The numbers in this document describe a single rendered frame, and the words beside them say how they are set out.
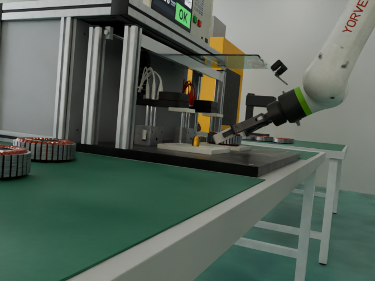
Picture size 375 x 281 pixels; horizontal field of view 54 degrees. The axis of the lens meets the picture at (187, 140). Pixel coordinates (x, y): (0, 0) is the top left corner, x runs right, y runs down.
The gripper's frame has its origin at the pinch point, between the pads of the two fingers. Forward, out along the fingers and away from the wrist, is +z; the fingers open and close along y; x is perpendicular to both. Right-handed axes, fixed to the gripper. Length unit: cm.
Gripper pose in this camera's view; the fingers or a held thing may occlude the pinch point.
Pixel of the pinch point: (225, 137)
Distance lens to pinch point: 120.7
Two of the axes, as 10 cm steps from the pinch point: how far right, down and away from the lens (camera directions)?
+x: -3.8, -9.1, 1.6
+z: -8.3, 4.1, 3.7
